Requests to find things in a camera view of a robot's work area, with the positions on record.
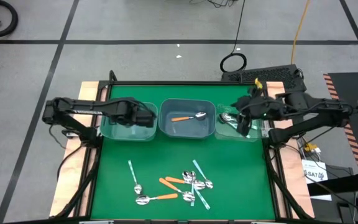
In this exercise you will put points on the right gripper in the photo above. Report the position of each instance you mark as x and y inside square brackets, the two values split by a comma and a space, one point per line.
[259, 107]

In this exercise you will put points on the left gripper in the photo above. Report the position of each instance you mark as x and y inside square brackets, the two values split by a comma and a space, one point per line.
[143, 119]

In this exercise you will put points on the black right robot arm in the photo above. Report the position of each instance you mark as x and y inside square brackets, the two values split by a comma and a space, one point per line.
[322, 107]

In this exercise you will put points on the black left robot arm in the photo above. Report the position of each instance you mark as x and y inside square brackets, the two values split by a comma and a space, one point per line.
[89, 109]

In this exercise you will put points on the clear plastic bin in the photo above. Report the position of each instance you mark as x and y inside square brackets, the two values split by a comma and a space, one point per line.
[225, 134]

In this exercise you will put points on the light teal plastic bin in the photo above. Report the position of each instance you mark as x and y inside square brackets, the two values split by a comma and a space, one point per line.
[126, 134]

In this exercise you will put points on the blue-grey plastic bin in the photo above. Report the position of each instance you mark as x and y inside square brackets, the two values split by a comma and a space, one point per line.
[185, 130]

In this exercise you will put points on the yellow tape tag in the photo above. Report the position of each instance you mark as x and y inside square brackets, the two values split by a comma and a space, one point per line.
[258, 83]

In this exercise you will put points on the black perforated computer tower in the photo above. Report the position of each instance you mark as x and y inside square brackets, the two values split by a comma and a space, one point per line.
[259, 74]

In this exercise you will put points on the green table mat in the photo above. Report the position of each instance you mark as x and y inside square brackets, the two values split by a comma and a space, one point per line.
[244, 186]

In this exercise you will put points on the yellow power plug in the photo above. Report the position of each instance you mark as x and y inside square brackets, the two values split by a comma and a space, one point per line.
[311, 148]

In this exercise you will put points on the white SA7 label sheet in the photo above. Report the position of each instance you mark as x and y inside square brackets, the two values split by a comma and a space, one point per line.
[314, 174]

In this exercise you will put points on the pile of spoons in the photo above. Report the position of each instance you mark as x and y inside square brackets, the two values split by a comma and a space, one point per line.
[204, 202]

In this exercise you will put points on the black hazard-striped ramp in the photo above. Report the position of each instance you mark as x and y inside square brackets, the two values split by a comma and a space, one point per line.
[346, 87]

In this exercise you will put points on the black metal table frame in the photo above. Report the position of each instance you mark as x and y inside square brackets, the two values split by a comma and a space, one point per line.
[182, 83]

